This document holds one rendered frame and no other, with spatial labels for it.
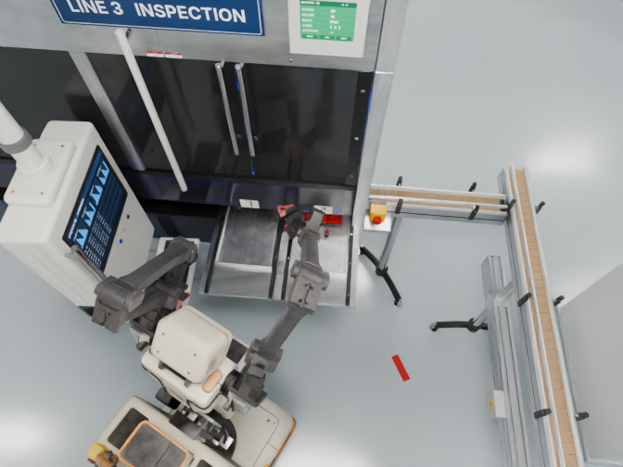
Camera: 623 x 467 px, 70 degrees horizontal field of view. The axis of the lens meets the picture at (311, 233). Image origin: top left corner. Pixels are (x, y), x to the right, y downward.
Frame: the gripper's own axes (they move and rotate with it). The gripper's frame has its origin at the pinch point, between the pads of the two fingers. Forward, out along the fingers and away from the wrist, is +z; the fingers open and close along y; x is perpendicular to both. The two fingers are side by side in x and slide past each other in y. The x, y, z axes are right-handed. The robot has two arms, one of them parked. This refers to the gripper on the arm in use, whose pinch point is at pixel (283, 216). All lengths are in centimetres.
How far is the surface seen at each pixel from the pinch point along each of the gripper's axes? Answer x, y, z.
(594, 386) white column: -92, -138, -97
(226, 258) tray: 23.5, -21.7, 24.9
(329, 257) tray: -13.4, -33.2, -3.0
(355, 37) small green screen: -25, 66, -36
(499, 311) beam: -72, -90, -53
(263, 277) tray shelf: 16.1, -29.2, 8.0
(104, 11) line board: 24, 88, 11
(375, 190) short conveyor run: -53, -24, 5
